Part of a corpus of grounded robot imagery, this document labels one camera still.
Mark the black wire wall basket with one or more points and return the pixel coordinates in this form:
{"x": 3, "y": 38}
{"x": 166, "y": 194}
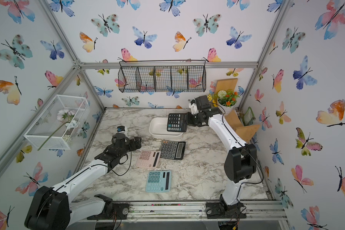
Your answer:
{"x": 152, "y": 76}

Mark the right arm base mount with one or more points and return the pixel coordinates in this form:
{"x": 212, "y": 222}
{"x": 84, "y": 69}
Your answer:
{"x": 219, "y": 210}

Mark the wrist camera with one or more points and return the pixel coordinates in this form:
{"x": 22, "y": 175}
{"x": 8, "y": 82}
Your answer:
{"x": 122, "y": 129}
{"x": 192, "y": 105}

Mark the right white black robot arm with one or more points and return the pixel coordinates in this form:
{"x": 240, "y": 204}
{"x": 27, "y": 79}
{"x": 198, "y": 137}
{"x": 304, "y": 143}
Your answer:
{"x": 241, "y": 160}

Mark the teal calculator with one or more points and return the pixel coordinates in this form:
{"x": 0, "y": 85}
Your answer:
{"x": 158, "y": 181}

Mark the white storage box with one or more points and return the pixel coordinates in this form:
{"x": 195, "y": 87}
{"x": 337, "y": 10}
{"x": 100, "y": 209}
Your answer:
{"x": 158, "y": 130}

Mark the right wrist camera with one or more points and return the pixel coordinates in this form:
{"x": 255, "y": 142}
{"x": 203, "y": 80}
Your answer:
{"x": 192, "y": 105}

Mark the white pot orange flowers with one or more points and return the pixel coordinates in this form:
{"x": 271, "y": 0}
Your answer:
{"x": 227, "y": 100}

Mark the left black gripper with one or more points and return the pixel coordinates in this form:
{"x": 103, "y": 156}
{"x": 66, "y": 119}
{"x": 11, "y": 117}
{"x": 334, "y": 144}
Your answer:
{"x": 138, "y": 143}

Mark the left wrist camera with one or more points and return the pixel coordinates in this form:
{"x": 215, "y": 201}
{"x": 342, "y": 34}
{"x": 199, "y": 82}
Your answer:
{"x": 122, "y": 129}

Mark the wooden corner shelf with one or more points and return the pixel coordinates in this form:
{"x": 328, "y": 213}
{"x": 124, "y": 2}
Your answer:
{"x": 244, "y": 132}

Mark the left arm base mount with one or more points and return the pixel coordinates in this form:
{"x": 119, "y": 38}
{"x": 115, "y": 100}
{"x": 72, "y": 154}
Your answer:
{"x": 111, "y": 210}

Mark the black calculator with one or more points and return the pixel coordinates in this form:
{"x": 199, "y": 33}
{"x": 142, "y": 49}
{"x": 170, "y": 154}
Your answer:
{"x": 177, "y": 122}

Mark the white mesh wall box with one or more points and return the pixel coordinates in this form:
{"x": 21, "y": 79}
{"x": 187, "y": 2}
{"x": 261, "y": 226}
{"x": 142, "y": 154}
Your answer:
{"x": 40, "y": 129}

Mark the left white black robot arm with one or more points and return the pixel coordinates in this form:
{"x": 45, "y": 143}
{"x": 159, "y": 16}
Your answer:
{"x": 53, "y": 208}

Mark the aluminium front rail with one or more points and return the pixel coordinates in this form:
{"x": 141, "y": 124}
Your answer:
{"x": 140, "y": 211}

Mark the dark grey calculator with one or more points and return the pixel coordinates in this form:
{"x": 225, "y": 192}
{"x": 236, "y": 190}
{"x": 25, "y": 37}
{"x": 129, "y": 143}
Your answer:
{"x": 172, "y": 150}

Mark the green framed small board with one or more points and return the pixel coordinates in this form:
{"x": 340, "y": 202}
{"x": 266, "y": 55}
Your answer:
{"x": 248, "y": 117}

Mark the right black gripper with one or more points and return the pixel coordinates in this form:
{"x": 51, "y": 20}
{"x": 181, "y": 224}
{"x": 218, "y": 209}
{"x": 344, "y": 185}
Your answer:
{"x": 189, "y": 115}

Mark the pink artificial flower stem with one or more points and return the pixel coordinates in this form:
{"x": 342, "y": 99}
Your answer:
{"x": 64, "y": 116}

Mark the pink calculator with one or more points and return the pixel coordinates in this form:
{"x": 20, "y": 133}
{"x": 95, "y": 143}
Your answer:
{"x": 148, "y": 159}

